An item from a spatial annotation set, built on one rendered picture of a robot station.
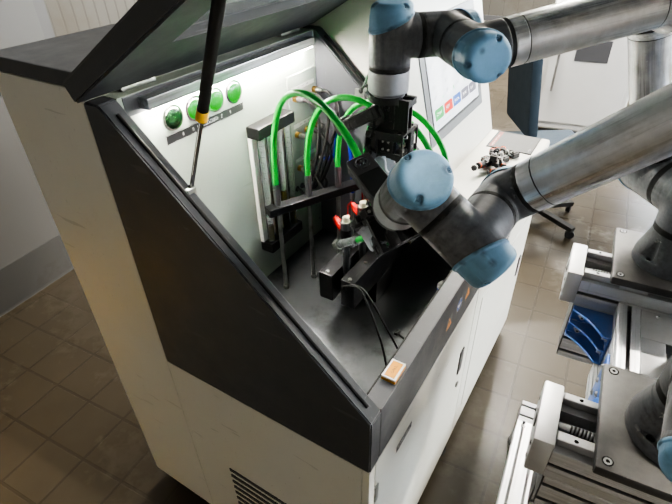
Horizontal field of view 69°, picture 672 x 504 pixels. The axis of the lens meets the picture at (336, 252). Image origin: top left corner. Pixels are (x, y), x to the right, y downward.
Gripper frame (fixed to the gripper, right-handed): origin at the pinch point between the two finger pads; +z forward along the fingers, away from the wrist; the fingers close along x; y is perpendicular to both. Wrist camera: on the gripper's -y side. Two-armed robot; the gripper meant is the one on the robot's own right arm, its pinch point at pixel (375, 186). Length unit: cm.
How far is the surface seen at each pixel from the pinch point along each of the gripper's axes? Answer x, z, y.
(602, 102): 362, 89, 16
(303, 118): 24.4, -0.4, -35.5
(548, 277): 158, 123, 27
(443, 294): 6.6, 28.2, 15.6
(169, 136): -20.9, -11.6, -35.8
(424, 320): -4.0, 28.2, 15.3
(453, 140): 67, 16, -6
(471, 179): 61, 25, 3
